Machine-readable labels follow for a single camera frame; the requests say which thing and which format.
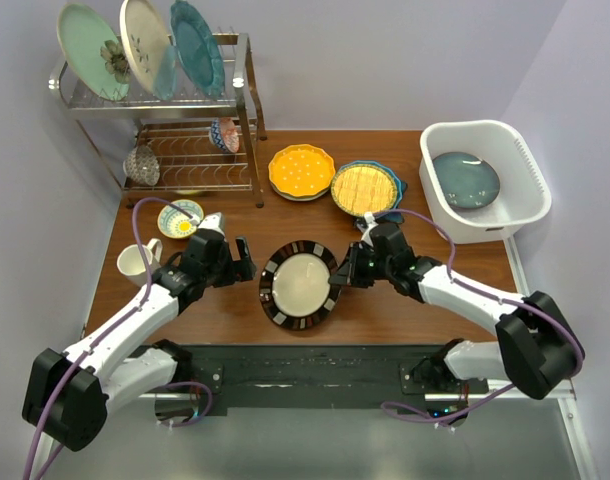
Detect yellow blue patterned bowl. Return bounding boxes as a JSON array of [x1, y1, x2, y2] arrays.
[[157, 199, 204, 239]]

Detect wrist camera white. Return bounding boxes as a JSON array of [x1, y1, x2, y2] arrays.
[[189, 212, 227, 246], [356, 212, 378, 247]]

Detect yellow woven pattern plate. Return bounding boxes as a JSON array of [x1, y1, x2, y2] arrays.
[[331, 162, 399, 217]]

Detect blue orange patterned bowl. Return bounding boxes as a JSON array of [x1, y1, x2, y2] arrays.
[[209, 117, 240, 154]]

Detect black rimmed cream plate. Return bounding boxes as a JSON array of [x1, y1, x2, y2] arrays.
[[259, 240, 341, 331]]

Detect metal dish rack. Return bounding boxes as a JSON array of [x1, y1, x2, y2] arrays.
[[48, 32, 267, 208]]

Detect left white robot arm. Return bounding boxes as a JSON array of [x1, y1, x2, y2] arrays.
[[22, 228, 256, 451]]

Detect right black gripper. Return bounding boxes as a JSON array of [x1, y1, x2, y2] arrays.
[[329, 241, 394, 288]]

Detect cream ceramic mug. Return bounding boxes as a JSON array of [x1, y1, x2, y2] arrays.
[[116, 238, 163, 288]]

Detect dark blue scalloped plate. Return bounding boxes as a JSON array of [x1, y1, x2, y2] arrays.
[[355, 160, 408, 225]]

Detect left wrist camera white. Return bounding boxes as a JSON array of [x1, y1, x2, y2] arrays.
[[189, 212, 227, 246]]

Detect white plastic bin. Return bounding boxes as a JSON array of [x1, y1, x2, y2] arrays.
[[419, 120, 552, 244]]

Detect grey patterned bowl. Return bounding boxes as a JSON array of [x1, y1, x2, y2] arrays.
[[123, 145, 160, 186]]

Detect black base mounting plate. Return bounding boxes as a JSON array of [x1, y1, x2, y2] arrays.
[[153, 345, 488, 419]]

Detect orange dotted plate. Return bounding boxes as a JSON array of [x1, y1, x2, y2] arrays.
[[268, 144, 336, 197]]

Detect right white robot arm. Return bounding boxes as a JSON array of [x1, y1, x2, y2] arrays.
[[329, 223, 585, 400]]

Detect dark blue speckled plate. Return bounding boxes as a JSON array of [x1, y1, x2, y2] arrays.
[[432, 152, 501, 210]]

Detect cream floral plate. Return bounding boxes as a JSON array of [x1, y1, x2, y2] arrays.
[[119, 0, 172, 98]]

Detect small light blue plate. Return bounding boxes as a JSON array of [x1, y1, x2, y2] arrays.
[[154, 45, 177, 100]]

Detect mint green flower plate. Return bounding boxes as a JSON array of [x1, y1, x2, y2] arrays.
[[57, 3, 130, 102]]

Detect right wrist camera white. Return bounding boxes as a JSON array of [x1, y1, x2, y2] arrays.
[[356, 212, 378, 247]]

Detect teal scalloped plate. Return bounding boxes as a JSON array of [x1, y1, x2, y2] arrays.
[[170, 1, 225, 99]]

